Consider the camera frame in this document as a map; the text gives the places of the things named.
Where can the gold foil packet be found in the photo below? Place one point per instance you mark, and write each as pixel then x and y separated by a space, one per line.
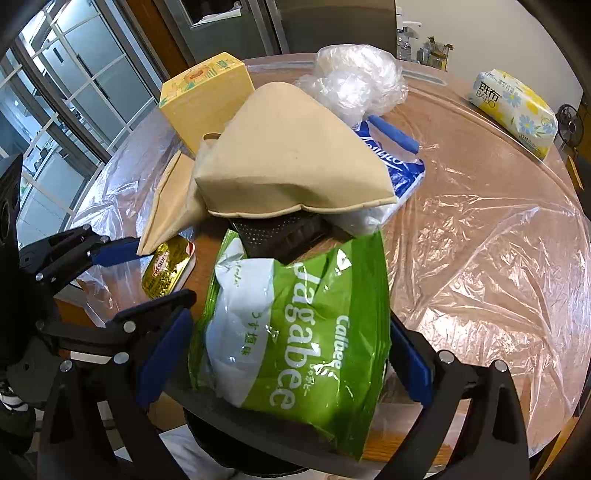
pixel 166 267

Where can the person's dark clothing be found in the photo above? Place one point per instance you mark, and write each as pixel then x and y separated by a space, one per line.
pixel 14 429

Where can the clear plastic table cover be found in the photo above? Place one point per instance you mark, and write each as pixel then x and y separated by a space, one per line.
pixel 485 240

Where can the wooden chair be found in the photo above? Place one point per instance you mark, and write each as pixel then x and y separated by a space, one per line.
pixel 577 170

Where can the green snack bag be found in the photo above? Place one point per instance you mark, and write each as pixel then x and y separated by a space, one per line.
pixel 314 350

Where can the large brown paper bag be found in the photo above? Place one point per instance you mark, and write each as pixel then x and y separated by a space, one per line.
pixel 286 152

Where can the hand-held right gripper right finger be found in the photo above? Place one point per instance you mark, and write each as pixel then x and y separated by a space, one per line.
pixel 413 364

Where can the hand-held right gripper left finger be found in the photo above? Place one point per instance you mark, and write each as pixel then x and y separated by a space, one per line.
pixel 166 355

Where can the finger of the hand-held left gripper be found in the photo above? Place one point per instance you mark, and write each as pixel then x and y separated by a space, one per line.
pixel 152 307
pixel 115 254

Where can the flower print tissue pack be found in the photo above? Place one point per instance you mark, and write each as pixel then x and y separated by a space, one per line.
pixel 512 110

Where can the black standing fan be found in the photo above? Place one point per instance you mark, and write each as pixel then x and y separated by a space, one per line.
pixel 567 122

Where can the glass jar with plants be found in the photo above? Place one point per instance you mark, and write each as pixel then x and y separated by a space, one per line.
pixel 436 53

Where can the glass paned sliding door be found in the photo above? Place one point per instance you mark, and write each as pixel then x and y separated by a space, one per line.
pixel 78 92

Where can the black plastic tray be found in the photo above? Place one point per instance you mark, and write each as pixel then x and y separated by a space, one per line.
pixel 272 240

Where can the clear plastic bag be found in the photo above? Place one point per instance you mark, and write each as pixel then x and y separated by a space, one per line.
pixel 355 78

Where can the blue and white plastic wrapper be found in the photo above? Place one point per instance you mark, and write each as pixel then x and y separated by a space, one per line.
pixel 399 175

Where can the small brown paper bag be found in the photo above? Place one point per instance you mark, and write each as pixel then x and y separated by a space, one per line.
pixel 171 207

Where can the water bottle with pump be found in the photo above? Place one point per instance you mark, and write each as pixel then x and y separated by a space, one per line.
pixel 406 44

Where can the stainless steel refrigerator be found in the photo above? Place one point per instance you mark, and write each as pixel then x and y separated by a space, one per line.
pixel 323 23

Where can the yellow cardboard box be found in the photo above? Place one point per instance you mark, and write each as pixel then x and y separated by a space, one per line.
pixel 203 101

